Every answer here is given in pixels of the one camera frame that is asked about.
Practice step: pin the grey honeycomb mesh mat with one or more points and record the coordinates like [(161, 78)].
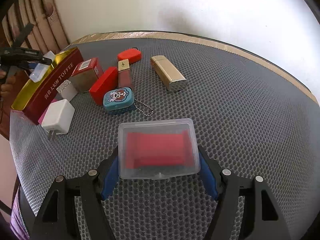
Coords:
[(247, 117)]

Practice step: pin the red rectangular box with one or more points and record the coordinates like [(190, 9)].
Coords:
[(107, 82)]

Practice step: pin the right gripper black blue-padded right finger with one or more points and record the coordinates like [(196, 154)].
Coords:
[(262, 217)]

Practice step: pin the red and beige square box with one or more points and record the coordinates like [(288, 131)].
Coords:
[(86, 74)]

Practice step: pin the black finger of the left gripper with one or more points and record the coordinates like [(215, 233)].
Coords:
[(15, 56)]

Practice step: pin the small clear plastic box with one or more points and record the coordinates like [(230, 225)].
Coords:
[(41, 68)]

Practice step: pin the white box black wavy stripes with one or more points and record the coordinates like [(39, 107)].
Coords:
[(67, 90)]

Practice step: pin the clear plastic box red contents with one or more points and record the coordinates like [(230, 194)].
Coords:
[(157, 150)]

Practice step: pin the white power adapter plug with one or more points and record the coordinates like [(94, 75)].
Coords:
[(58, 118)]

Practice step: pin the purple cloth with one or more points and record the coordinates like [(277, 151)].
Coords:
[(17, 224)]

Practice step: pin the pink rectangular box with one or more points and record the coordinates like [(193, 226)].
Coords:
[(42, 117)]

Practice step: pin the lip gloss tube gold cap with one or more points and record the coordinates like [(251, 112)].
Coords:
[(124, 74)]

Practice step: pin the dark red toffee box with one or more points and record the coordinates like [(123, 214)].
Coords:
[(35, 97)]

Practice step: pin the blue cartoon tin with chain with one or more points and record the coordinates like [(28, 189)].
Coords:
[(122, 100)]

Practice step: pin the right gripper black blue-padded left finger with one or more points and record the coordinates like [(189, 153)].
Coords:
[(56, 218)]

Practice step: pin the beige patterned curtain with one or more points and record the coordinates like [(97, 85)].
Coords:
[(47, 33)]

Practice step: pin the gold metallic case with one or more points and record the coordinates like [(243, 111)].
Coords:
[(171, 77)]

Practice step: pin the person's hand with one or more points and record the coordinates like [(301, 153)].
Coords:
[(7, 87)]

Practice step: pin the red rounded pouch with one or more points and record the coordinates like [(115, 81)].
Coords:
[(133, 55)]

